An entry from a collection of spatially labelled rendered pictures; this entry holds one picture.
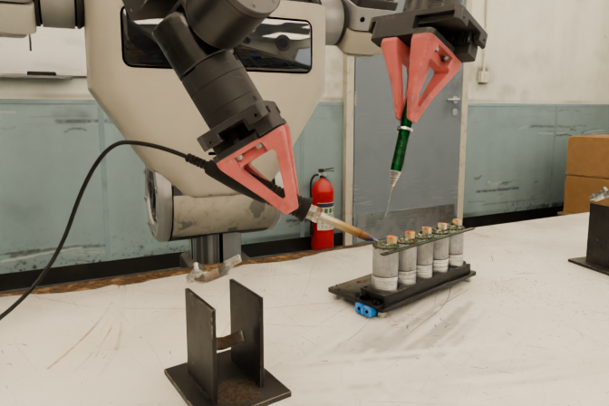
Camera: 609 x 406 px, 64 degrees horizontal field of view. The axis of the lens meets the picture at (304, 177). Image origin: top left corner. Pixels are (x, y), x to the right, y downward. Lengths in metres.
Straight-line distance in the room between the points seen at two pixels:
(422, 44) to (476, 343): 0.26
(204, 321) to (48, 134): 2.63
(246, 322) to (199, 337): 0.03
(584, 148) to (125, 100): 3.84
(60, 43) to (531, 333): 2.70
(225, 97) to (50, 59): 2.49
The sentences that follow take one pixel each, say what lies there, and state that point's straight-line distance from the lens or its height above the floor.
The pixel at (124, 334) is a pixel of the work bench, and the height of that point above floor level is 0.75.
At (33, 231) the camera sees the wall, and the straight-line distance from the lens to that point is 2.99.
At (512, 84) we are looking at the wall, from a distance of 4.40.
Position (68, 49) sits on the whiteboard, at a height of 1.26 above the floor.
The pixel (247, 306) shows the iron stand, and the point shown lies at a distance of 0.35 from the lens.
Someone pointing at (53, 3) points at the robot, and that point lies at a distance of 0.82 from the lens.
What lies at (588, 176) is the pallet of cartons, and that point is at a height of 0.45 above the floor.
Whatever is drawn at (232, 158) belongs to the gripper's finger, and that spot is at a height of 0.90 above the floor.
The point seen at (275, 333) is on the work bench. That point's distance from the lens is 0.43.
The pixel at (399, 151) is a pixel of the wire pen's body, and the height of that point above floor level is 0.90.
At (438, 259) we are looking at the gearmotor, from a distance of 0.53.
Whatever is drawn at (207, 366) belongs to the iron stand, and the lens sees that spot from 0.34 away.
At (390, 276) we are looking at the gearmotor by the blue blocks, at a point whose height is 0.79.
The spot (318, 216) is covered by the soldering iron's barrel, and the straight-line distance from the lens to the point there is 0.46.
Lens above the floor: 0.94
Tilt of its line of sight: 8 degrees down
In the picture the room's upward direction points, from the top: straight up
